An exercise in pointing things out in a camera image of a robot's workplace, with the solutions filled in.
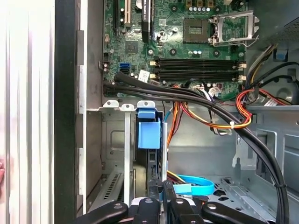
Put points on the black graphics card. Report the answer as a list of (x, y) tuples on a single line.
[(146, 23)]

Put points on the black expansion slot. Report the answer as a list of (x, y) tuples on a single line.
[(116, 18)]

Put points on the green motherboard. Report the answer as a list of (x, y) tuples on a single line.
[(177, 49)]

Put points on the metal socket cover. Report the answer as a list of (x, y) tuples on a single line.
[(233, 15)]

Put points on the black RAM slot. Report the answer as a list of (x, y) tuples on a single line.
[(198, 75), (198, 62)]

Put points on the person's hand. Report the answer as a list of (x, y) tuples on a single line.
[(2, 179)]

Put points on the black PC case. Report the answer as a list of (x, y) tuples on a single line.
[(65, 93)]

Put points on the hard disk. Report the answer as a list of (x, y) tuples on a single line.
[(149, 135)]

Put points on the locking lever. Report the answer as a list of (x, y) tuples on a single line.
[(231, 44)]

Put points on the grey power supply unit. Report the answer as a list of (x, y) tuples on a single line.
[(268, 14)]

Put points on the blue board port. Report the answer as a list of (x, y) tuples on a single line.
[(124, 68)]

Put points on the silver drive cage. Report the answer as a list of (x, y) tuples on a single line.
[(289, 149)]

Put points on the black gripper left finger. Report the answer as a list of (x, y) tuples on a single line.
[(147, 210)]

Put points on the CPU socket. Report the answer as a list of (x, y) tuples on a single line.
[(195, 30)]

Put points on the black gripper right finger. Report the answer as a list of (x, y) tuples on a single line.
[(180, 212)]

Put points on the white expansion slot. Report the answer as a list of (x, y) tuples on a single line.
[(127, 14)]

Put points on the silver disk bay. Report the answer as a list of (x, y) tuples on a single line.
[(127, 151)]

